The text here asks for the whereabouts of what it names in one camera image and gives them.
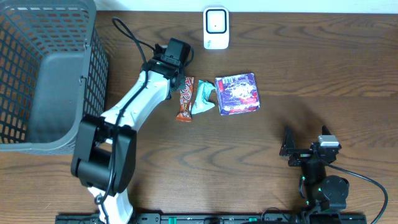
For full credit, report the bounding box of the purple snack packet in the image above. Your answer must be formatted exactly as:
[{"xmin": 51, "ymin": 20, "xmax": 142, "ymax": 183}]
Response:
[{"xmin": 215, "ymin": 73, "xmax": 260, "ymax": 116}]

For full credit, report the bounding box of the mint green snack wrapper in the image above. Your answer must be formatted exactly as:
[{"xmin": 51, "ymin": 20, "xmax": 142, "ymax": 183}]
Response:
[{"xmin": 192, "ymin": 80, "xmax": 216, "ymax": 114}]

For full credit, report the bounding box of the red Top chocolate bar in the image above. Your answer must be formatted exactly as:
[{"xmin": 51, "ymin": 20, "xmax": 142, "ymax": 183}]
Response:
[{"xmin": 176, "ymin": 77, "xmax": 195, "ymax": 122}]

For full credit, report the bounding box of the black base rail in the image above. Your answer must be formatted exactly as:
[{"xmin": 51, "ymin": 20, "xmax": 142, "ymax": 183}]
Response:
[{"xmin": 55, "ymin": 213, "xmax": 366, "ymax": 224}]

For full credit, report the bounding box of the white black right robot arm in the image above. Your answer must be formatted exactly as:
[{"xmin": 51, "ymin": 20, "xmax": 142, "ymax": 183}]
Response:
[{"xmin": 279, "ymin": 126, "xmax": 349, "ymax": 213}]

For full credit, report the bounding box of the grey plastic mesh basket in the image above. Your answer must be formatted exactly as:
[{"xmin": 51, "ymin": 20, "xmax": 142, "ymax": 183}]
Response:
[{"xmin": 1, "ymin": 0, "xmax": 109, "ymax": 155}]

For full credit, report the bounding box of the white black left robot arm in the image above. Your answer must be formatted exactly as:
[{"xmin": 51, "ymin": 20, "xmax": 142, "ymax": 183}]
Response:
[{"xmin": 71, "ymin": 39, "xmax": 194, "ymax": 223}]

